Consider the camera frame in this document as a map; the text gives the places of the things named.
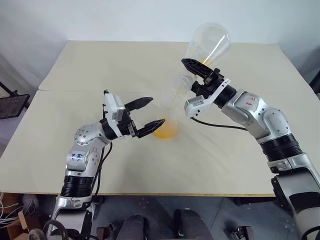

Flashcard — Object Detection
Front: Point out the thin black left wrist cable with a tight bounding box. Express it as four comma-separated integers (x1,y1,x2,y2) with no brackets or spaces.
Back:
90,142,114,202

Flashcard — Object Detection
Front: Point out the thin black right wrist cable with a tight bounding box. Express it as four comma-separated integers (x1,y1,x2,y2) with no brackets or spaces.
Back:
191,115,248,131

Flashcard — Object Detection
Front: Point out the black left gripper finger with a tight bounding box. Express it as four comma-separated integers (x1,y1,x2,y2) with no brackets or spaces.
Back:
136,118,167,139
124,96,154,114

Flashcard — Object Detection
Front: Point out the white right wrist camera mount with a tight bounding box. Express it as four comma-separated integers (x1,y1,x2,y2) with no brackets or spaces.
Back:
184,78,231,118

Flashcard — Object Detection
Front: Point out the translucent plastic funnel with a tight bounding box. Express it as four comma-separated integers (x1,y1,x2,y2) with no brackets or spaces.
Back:
161,76,188,111

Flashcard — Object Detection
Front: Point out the black mesh stand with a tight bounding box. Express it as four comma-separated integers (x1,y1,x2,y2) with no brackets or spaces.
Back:
0,81,31,121

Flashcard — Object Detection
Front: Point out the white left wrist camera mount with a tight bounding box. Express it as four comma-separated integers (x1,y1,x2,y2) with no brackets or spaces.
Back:
102,93,125,139

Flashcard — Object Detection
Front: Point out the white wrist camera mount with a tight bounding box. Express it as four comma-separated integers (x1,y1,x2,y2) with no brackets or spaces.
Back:
102,93,125,139
184,78,231,118

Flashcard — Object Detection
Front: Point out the thick black shoulder hose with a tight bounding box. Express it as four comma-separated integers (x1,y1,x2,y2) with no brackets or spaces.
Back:
42,219,84,240

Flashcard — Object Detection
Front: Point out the dark grey rounded shape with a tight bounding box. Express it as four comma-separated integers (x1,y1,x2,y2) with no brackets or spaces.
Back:
174,208,213,240
122,214,149,240

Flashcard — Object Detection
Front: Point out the clear flask with orange residue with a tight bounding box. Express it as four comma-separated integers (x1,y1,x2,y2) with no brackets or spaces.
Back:
176,21,233,95

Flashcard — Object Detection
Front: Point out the dark furniture edge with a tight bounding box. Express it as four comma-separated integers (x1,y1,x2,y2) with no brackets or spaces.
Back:
309,72,320,96

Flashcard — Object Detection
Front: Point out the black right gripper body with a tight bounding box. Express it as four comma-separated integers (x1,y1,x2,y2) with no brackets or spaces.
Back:
199,66,226,101

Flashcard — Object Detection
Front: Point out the translucent conical receiving flask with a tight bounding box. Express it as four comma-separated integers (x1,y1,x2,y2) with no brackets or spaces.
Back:
151,98,181,140

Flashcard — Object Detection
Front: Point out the brown cardboard box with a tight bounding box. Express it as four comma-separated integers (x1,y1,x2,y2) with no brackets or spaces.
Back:
6,209,36,240

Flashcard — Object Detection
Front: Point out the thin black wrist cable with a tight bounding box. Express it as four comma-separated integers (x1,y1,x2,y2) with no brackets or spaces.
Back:
191,115,248,131
90,142,114,202

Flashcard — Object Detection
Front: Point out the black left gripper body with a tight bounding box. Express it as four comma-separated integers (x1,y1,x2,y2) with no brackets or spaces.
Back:
117,113,139,139

